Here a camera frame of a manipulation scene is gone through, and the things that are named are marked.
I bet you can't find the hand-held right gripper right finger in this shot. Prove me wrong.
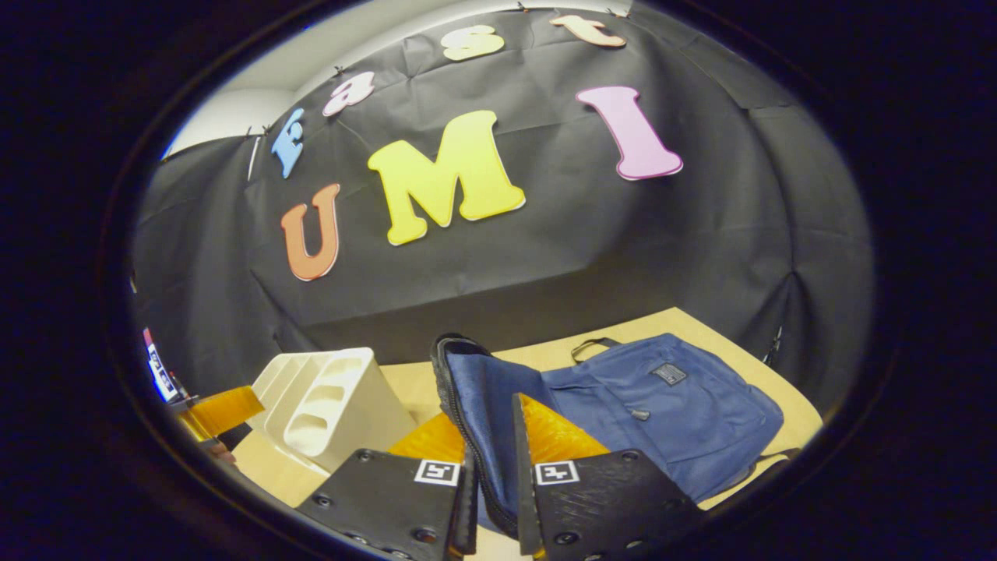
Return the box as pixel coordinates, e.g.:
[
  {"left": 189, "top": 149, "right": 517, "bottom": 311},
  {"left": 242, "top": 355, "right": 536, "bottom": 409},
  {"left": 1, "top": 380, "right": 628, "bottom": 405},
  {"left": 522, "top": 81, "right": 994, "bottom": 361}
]
[{"left": 510, "top": 393, "right": 703, "bottom": 561}]

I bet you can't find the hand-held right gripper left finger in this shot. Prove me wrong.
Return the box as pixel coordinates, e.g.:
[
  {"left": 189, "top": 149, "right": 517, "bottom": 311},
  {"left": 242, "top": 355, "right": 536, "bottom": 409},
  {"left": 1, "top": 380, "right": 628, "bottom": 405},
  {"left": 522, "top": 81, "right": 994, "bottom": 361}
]
[{"left": 296, "top": 411, "right": 479, "bottom": 561}]

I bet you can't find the white plastic bookshelf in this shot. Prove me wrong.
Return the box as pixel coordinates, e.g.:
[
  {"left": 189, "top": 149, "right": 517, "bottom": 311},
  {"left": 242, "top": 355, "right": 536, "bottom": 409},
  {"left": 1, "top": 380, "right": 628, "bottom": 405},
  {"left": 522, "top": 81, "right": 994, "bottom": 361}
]
[{"left": 248, "top": 347, "right": 417, "bottom": 478}]

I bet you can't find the blue schoolbag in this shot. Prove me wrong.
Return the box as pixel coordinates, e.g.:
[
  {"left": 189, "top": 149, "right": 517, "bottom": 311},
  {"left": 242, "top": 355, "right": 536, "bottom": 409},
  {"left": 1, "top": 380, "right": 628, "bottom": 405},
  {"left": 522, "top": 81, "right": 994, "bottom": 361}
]
[{"left": 430, "top": 333, "right": 803, "bottom": 538}]

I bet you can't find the computer monitor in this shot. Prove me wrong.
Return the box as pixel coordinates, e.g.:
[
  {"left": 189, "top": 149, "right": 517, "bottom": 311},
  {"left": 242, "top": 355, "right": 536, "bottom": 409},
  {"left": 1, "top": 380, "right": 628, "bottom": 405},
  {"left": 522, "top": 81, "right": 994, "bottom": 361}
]
[{"left": 143, "top": 327, "right": 184, "bottom": 402}]

